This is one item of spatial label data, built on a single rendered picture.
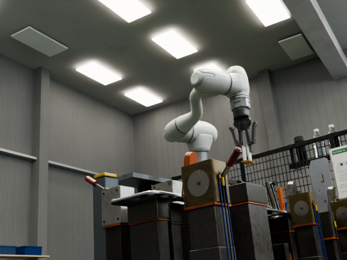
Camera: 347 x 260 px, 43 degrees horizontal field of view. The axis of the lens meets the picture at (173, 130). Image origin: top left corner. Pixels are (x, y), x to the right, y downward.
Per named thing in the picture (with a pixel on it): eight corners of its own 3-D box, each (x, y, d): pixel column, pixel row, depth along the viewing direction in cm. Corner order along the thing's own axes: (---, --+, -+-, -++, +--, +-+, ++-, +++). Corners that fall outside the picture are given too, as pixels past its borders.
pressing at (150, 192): (159, 190, 117) (158, 184, 118) (102, 205, 131) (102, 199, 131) (346, 220, 219) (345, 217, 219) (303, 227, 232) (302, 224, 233)
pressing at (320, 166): (340, 220, 226) (327, 156, 238) (318, 223, 233) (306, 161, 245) (340, 220, 227) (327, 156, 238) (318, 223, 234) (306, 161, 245)
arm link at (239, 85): (240, 104, 210) (218, 100, 203) (236, 75, 215) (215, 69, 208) (255, 96, 201) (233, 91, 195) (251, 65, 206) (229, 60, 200)
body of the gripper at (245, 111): (229, 110, 200) (231, 129, 197) (247, 106, 196) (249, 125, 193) (235, 114, 206) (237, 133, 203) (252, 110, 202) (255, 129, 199)
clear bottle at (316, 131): (324, 157, 275) (318, 127, 281) (314, 159, 278) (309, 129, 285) (328, 159, 279) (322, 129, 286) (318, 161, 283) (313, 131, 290)
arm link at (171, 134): (172, 112, 241) (193, 115, 248) (156, 125, 255) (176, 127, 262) (176, 135, 237) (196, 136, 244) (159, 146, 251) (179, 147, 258)
